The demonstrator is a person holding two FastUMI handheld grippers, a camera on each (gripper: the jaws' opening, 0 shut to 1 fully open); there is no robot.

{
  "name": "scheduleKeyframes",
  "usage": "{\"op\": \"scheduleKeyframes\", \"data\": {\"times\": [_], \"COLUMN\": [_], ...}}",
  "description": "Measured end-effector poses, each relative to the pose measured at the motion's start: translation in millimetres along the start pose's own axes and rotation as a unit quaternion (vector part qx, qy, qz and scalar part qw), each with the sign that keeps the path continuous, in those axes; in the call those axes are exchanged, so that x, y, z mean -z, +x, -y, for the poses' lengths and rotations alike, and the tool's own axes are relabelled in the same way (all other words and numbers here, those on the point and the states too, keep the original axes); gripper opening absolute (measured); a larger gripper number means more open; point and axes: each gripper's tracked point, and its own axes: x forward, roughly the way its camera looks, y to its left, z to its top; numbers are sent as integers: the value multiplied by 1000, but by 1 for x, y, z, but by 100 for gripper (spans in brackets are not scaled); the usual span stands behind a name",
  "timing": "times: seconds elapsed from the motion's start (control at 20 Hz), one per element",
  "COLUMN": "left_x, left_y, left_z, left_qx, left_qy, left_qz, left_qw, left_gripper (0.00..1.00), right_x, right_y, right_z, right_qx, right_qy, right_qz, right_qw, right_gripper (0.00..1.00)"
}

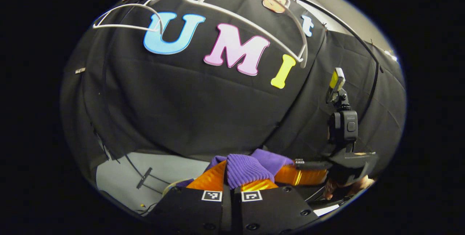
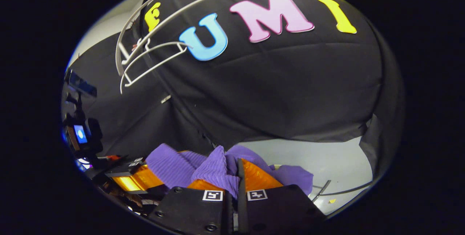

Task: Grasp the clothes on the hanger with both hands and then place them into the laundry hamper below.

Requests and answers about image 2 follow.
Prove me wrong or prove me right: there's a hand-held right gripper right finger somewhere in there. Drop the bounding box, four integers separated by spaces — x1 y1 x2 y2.
236 159 326 235

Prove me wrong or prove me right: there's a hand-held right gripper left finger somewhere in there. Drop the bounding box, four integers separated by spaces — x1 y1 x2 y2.
147 179 234 235

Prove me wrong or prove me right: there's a purple ribbed jacket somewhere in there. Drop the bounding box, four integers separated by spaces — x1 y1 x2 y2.
145 143 314 199

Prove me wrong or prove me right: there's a white plastic clothes hanger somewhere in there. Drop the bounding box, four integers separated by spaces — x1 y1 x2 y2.
115 0 277 77
120 41 193 94

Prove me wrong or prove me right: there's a curved metal bar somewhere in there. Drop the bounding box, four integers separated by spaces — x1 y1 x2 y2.
312 179 373 203

